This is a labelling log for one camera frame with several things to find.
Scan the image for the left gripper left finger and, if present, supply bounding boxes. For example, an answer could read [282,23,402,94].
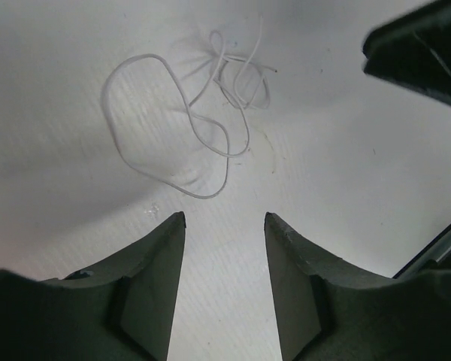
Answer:
[0,212,186,360]

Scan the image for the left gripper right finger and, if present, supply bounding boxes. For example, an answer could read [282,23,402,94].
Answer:
[265,213,451,360]

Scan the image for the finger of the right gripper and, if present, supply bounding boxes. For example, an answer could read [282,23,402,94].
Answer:
[362,1,451,106]

